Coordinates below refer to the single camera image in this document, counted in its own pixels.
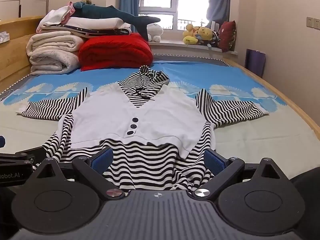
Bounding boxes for blue shark plush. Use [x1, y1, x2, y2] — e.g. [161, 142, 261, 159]
[72, 1, 161, 41]

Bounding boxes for yellow round plush toy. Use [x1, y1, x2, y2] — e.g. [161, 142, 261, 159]
[196, 26, 220, 47]

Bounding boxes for wooden headboard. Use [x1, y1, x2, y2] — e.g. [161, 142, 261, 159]
[0, 16, 46, 88]

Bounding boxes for dark red bag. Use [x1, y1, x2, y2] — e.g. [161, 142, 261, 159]
[218, 20, 237, 53]

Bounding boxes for red folded blanket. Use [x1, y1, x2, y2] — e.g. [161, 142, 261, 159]
[79, 32, 153, 72]

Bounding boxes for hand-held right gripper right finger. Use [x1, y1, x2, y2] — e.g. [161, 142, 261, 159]
[191, 149, 283, 199]

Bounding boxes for wall outlet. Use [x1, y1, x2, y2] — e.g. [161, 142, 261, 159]
[306, 17, 320, 29]

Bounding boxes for striped hooded top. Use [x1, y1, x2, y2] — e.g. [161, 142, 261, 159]
[16, 65, 270, 193]

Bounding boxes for white bedding with dark trim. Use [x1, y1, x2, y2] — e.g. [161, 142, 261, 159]
[36, 17, 132, 39]

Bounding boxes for window sill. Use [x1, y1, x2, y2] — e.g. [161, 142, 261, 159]
[149, 39, 237, 56]

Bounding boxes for white plush toy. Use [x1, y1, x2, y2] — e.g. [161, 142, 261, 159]
[146, 22, 164, 42]

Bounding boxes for wooden bed frame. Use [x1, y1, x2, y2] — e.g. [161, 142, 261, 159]
[222, 57, 320, 142]

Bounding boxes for blue and white bed sheet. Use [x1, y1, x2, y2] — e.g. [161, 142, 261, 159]
[0, 54, 320, 188]

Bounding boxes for white folded quilt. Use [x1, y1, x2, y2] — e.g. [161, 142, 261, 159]
[26, 34, 85, 76]

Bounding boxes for yellow duck plush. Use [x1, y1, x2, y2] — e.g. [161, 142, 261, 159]
[182, 24, 198, 45]

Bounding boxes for blue curtain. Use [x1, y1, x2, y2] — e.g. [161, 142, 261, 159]
[119, 0, 139, 24]
[206, 0, 231, 29]

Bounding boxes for white and pink cloth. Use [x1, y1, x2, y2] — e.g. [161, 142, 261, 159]
[43, 1, 76, 26]

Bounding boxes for purple box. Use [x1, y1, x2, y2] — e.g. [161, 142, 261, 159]
[245, 48, 266, 78]

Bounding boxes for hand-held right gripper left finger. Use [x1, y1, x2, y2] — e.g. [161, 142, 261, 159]
[32, 147, 129, 199]

